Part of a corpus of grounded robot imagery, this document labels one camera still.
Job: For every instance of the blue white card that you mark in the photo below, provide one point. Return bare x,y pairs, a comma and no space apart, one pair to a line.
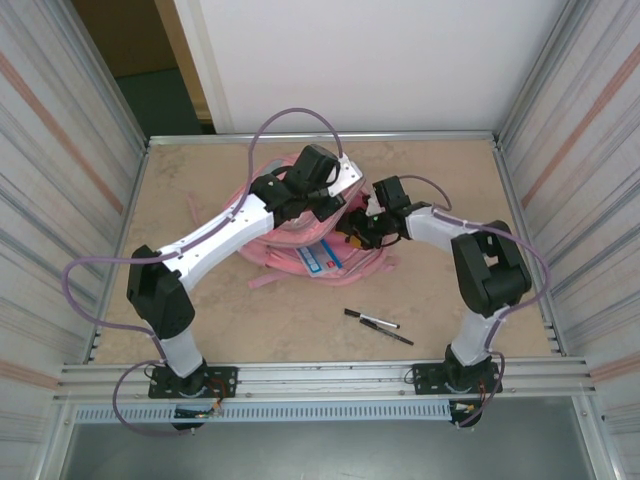
320,257

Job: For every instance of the pink school backpack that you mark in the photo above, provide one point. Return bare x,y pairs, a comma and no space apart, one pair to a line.
280,255

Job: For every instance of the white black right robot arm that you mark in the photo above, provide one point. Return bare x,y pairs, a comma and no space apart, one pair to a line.
492,270

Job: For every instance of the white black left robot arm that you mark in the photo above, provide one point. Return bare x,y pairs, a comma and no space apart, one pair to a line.
220,236

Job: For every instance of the black marker with white label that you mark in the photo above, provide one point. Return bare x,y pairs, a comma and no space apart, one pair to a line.
372,319

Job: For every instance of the thin black pen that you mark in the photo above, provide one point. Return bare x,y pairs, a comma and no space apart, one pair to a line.
386,332

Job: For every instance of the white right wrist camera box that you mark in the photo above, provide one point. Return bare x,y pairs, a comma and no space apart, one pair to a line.
372,204

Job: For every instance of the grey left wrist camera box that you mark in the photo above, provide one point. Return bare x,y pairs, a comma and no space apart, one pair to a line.
350,172

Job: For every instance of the short aluminium frame rail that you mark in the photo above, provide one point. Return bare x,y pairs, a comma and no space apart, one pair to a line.
425,136

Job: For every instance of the long aluminium side rail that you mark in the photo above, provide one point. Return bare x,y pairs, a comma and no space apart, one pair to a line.
134,197
512,200

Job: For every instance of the wide aluminium rail with arm bases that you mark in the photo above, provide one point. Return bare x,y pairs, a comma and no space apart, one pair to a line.
325,380

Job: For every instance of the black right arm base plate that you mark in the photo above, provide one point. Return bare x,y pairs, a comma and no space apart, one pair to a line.
425,377

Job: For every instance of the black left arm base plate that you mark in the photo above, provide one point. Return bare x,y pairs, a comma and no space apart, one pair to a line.
225,380

